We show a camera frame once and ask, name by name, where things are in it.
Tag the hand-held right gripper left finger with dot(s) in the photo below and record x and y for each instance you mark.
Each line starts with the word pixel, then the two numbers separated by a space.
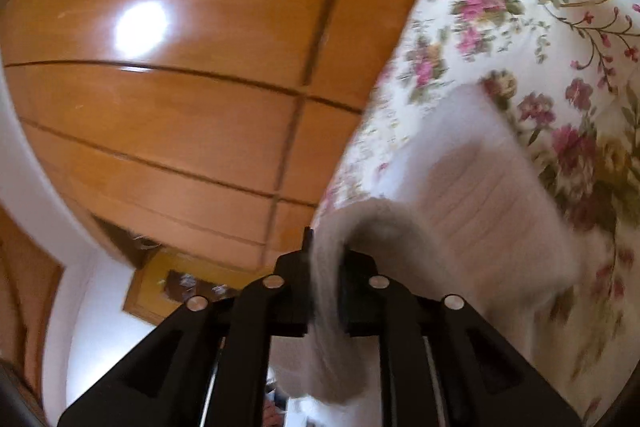
pixel 295 292

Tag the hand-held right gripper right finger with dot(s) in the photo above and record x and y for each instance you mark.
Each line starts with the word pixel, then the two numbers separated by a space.
pixel 357 297

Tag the white knitted sweater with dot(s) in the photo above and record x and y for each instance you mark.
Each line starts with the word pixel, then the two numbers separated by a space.
pixel 475 207

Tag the wooden shelf unit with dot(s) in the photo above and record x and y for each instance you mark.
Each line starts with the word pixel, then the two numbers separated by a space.
pixel 160 287

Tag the wooden wardrobe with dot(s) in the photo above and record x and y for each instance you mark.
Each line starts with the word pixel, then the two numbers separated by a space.
pixel 200 107

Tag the wooden door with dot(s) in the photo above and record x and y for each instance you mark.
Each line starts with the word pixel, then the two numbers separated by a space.
pixel 25 287

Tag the floral bedspread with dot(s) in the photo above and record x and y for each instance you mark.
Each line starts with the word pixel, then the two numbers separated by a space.
pixel 550 32

